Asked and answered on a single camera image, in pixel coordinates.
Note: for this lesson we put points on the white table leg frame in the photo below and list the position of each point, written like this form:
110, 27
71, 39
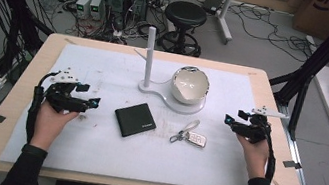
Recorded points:
226, 18

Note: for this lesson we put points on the black leather wallet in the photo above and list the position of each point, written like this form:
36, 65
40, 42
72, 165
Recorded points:
135, 119

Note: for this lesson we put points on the black flat box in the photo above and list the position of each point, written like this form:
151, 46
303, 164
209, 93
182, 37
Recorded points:
212, 4

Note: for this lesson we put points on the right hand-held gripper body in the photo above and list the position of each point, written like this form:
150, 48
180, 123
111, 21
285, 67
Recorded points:
256, 129

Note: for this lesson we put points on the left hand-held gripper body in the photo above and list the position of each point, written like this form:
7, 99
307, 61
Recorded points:
62, 97

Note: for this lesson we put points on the person's right hand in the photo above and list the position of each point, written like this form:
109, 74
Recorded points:
254, 156

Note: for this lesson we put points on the white round bowl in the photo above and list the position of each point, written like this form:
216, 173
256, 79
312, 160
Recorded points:
189, 84

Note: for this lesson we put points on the silver car key with keyring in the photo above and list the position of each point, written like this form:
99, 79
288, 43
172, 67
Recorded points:
196, 139

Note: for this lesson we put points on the black round stool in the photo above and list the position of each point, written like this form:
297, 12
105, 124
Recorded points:
185, 16

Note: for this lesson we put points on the person's left hand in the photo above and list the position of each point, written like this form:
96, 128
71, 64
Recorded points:
49, 120

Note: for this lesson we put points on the white stand with post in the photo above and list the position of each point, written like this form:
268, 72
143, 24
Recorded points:
149, 56

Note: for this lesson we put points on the white power supply box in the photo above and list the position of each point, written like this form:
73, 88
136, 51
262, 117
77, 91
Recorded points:
96, 6
83, 6

